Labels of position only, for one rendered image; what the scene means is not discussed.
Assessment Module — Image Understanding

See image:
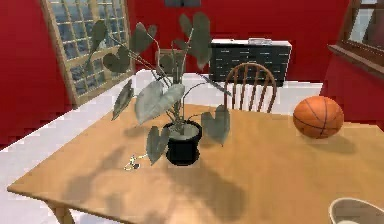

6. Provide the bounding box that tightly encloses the brown wooden chair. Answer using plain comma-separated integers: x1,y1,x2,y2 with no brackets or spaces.
223,62,278,114

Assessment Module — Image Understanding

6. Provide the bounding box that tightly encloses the wooden framed grid window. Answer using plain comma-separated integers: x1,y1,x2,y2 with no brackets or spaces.
39,0,136,108

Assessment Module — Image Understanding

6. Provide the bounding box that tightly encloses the light wooden table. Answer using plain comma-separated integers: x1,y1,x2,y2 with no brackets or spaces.
6,102,384,224

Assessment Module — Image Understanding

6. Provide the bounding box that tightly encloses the grey flat item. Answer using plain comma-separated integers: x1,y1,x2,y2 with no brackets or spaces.
247,37,274,46

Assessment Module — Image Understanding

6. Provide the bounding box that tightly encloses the orange basketball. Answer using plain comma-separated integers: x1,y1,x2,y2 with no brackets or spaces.
292,95,345,140

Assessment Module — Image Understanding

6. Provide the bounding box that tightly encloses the beige bowl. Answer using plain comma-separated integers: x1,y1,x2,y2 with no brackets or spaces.
328,197,384,224

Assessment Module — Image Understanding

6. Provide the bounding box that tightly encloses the green house plant black pot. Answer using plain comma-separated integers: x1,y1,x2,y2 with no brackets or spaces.
84,11,232,167

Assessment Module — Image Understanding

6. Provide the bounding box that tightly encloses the small metal key ring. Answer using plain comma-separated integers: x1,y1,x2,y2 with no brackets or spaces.
123,153,148,172

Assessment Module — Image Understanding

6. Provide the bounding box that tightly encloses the dark framed window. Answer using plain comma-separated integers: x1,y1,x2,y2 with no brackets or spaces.
327,0,384,80

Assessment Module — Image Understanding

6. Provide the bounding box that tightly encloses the dark framed wall picture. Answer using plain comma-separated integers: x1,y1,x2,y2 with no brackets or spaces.
164,0,202,8

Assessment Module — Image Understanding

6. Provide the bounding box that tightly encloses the black chest of drawers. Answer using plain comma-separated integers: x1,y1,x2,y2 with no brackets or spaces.
208,38,293,88

